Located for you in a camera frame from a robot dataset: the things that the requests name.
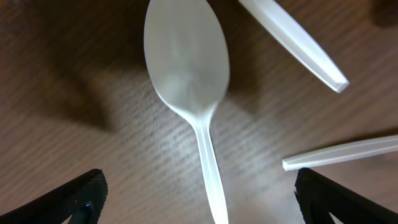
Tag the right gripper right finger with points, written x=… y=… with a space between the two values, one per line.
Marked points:
x=320 y=199

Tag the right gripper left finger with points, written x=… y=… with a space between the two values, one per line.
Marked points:
x=80 y=200

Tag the white plastic spoon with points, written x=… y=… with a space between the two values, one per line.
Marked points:
x=296 y=40
x=188 y=63
x=341 y=153

